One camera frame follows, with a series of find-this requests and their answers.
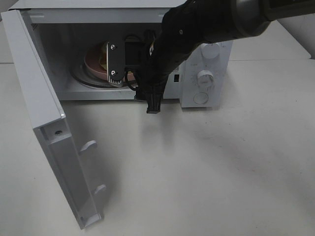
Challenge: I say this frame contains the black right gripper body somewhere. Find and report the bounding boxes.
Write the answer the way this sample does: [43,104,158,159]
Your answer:
[125,30,156,93]

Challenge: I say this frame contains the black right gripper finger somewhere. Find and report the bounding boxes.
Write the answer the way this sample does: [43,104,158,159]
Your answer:
[146,91,163,114]
[134,91,146,101]

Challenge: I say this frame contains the white bread sandwich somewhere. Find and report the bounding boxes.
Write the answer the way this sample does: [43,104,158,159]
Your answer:
[98,43,107,71]

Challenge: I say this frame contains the round door release button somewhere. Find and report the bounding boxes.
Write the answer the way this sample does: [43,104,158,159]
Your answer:
[193,92,209,105]

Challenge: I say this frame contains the pink round plate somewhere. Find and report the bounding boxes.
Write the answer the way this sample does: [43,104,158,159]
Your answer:
[83,41,135,81]

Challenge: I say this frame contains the white microwave door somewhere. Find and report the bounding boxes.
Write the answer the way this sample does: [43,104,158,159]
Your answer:
[1,10,102,229]

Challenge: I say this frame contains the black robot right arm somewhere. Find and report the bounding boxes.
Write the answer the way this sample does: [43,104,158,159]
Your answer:
[127,0,315,101]

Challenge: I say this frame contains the white microwave oven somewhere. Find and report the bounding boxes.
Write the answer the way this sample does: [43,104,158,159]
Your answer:
[7,0,233,109]

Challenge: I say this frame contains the lower white microwave knob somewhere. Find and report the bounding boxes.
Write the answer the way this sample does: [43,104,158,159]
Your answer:
[197,70,214,88]

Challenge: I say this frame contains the white microwave knob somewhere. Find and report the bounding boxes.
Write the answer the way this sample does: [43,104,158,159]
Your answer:
[200,43,221,59]
[197,70,214,88]

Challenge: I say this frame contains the glass microwave turntable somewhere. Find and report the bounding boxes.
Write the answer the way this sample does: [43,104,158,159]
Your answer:
[71,61,138,89]

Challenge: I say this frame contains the upper white microwave knob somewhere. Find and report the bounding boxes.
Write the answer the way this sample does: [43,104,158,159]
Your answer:
[200,43,221,59]

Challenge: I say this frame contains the black camera cable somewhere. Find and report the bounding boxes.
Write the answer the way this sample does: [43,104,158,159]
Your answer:
[124,70,141,92]

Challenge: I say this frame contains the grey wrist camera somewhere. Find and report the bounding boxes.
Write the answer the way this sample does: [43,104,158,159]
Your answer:
[107,39,126,88]

